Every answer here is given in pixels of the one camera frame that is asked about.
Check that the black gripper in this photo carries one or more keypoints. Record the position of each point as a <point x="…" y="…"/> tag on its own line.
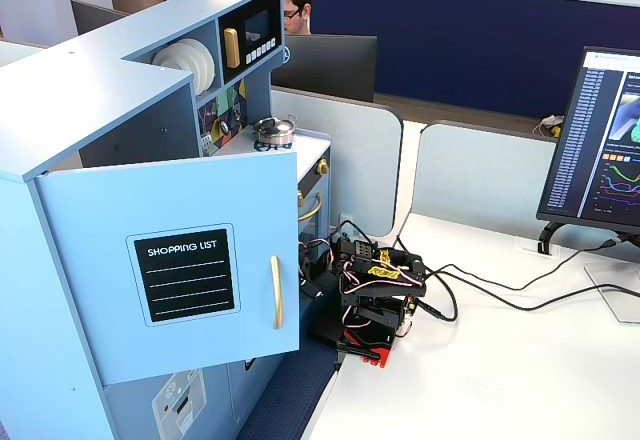
<point x="308" y="266"/>

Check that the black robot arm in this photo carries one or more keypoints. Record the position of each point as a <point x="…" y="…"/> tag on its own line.
<point x="380" y="285"/>

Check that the red black arm base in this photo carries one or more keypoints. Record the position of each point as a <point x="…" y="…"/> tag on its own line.
<point x="372" y="352"/>

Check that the blue cabinet door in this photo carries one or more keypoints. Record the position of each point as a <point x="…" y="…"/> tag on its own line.
<point x="100" y="220"/>

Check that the gold oven knob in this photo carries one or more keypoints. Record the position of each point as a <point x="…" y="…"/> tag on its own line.
<point x="323" y="165"/>

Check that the black shopping list panel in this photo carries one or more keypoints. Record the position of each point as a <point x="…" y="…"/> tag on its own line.
<point x="185" y="280"/>

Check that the grey desk partition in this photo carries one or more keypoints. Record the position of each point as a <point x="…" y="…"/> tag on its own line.
<point x="480" y="175"/>
<point x="360" y="160"/>

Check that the steel pot with lid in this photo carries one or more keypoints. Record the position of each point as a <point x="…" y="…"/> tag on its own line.
<point x="276" y="130"/>

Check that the black monitor back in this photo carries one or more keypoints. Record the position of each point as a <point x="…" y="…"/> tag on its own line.
<point x="330" y="67"/>
<point x="95" y="17"/>

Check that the white plate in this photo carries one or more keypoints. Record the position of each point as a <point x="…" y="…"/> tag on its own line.
<point x="172" y="57"/>
<point x="199" y="62"/>
<point x="210" y="67"/>

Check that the silver black monitor stand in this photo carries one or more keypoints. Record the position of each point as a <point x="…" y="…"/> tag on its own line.
<point x="617" y="295"/>

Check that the blue toy kitchen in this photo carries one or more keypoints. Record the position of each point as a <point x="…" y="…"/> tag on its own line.
<point x="55" y="110"/>

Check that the monitor with lit screen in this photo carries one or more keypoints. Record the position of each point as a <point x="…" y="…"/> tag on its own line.
<point x="595" y="135"/>

